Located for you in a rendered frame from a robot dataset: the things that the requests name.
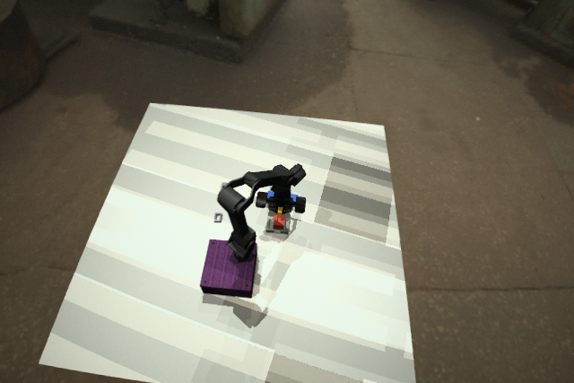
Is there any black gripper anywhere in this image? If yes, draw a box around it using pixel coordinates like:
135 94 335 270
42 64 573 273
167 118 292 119
256 191 306 214

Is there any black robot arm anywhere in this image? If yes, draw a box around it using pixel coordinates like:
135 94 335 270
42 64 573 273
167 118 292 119
217 163 307 264

